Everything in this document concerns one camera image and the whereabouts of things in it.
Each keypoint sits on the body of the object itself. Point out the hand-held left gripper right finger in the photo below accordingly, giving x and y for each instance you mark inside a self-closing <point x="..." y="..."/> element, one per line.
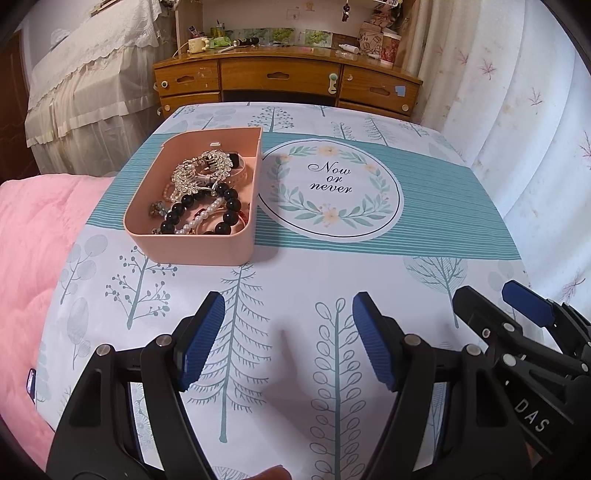
<point x="374" y="341"/>

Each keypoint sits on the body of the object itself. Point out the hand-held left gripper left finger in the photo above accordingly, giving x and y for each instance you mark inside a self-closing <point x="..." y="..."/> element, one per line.
<point x="203" y="341"/>

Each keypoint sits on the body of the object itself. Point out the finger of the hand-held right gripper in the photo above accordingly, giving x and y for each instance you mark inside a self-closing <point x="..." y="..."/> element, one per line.
<point x="526" y="304"/>
<point x="480" y="314"/>

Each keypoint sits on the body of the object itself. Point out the pink plastic box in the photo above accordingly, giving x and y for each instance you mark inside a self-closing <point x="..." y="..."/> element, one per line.
<point x="194" y="249"/>

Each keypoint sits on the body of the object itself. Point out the small flower earring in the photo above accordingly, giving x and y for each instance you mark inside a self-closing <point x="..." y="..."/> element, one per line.
<point x="157" y="208"/>

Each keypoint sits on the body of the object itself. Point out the silver rhinestone hair clip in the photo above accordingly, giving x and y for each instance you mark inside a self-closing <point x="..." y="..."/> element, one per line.
<point x="184" y="177"/>

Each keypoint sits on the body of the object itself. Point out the pink smart band watch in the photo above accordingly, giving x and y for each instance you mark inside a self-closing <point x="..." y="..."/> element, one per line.
<point x="242" y="173"/>

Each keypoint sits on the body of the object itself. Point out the person's left hand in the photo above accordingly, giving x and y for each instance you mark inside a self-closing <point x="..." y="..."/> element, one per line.
<point x="272" y="474"/>

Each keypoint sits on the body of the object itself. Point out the tree print tablecloth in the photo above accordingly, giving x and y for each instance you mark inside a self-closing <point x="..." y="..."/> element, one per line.
<point x="300" y="286"/>

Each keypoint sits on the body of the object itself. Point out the dark phone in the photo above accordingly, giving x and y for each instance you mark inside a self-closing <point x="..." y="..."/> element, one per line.
<point x="31" y="385"/>

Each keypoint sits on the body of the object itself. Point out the pink blanket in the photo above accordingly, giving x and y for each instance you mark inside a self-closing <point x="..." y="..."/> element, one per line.
<point x="37" y="254"/>

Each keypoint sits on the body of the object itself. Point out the white leaf print curtain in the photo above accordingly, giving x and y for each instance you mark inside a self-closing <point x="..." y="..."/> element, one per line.
<point x="508" y="115"/>

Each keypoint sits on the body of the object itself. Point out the wooden desk with drawers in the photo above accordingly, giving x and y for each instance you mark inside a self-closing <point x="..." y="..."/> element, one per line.
<point x="277" y="76"/>

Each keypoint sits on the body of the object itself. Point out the paper cup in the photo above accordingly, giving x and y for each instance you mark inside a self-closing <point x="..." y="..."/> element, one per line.
<point x="391" y="48"/>

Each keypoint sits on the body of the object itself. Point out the cream lace bed cover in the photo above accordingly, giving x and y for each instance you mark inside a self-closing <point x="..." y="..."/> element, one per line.
<point x="92" y="69"/>

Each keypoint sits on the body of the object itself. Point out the brown patterned bag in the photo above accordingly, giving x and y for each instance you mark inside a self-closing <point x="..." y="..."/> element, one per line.
<point x="371" y="39"/>

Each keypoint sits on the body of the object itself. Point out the white tube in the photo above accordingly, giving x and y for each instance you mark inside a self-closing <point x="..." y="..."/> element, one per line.
<point x="349" y="47"/>

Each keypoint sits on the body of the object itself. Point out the green packet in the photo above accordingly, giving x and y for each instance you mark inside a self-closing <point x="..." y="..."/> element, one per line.
<point x="221" y="43"/>

